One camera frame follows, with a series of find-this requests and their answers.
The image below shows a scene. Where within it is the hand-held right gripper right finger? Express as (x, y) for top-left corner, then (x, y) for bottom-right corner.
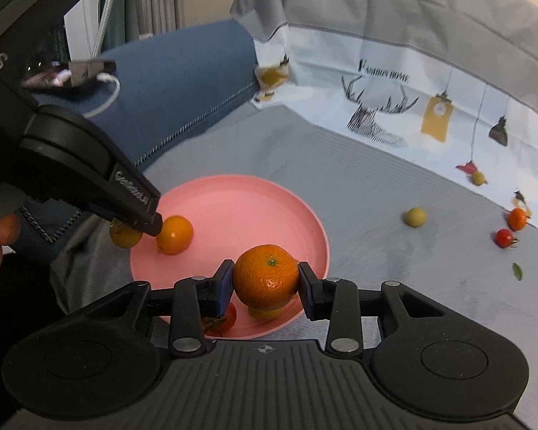
(297, 262), (449, 354)

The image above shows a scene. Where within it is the small orange mandarin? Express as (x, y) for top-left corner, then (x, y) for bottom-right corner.
(508, 208), (528, 232)
(232, 244), (300, 311)

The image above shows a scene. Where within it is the braided steamer hose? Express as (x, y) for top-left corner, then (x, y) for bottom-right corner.
(92, 0), (126, 61)

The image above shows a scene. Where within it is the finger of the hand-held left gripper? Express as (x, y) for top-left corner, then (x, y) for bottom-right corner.
(90, 161), (163, 238)

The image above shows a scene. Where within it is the white door frame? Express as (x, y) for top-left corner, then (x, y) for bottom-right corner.
(63, 0), (104, 61)

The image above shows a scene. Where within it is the white charging cable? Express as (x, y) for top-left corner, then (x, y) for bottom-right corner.
(83, 73), (121, 119)

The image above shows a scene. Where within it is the orange kumquat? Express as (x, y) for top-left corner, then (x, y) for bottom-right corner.
(110, 219), (143, 249)
(155, 215), (194, 256)

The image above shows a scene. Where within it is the red cherry tomato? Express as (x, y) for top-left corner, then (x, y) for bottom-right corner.
(495, 229), (519, 249)
(204, 302), (237, 338)

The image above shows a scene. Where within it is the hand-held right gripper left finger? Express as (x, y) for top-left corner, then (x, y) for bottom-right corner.
(83, 260), (235, 355)

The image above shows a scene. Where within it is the black smartphone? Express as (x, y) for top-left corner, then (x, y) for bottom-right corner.
(20, 58), (118, 96)

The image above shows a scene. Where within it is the pink round plate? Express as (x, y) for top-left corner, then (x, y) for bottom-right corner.
(130, 175), (331, 339)

